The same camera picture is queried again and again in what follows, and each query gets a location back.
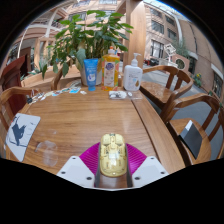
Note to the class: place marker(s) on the blue squeeze tube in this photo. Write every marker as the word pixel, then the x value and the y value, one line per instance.
pixel 91 73

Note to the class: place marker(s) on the green potted plant, white pot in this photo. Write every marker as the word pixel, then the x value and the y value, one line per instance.
pixel 86 36

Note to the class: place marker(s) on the white pump bottle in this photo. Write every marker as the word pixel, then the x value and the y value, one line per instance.
pixel 132 78

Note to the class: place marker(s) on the white outdoor sculpture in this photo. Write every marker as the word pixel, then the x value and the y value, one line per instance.
pixel 170 51

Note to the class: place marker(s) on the blue sticker card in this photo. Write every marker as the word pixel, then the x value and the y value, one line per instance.
pixel 75 90

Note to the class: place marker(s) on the yellow dish soap bottle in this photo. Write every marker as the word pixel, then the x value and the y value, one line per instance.
pixel 110 71

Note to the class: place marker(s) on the small clear plastic pack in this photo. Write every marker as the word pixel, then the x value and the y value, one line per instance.
pixel 117 95

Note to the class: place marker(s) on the black flat box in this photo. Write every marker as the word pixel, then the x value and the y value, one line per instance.
pixel 191 138

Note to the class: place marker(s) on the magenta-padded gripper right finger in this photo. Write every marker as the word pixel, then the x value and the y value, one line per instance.
pixel 148 168

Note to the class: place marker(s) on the wooden armchair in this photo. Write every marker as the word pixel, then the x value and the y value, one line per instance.
pixel 186 101
pixel 66 80
pixel 15 90
pixel 160 90

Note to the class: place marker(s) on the dark red wooden pedestal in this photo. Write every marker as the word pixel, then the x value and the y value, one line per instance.
pixel 11 73

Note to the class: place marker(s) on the white mouse pad, dark print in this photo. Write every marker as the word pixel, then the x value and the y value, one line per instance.
pixel 21 135

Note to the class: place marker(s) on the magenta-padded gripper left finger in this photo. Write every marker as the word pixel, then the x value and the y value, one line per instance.
pixel 75 170

